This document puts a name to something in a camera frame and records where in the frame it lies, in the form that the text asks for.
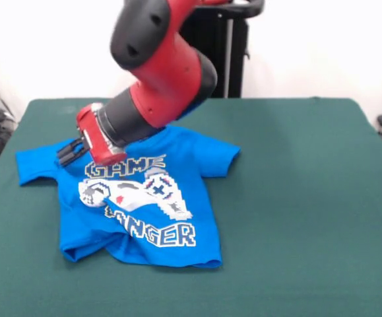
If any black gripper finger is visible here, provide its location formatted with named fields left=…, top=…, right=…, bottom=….
left=56, top=137, right=84, bottom=159
left=58, top=145, right=88, bottom=168

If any dark green tablecloth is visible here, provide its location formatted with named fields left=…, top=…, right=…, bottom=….
left=0, top=96, right=382, bottom=317

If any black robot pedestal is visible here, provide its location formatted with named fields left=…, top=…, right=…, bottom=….
left=177, top=0, right=265, bottom=99

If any blue printed t-shirt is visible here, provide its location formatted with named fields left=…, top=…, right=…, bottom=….
left=15, top=125, right=241, bottom=269

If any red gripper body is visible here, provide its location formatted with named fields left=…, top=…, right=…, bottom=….
left=75, top=102, right=128, bottom=166

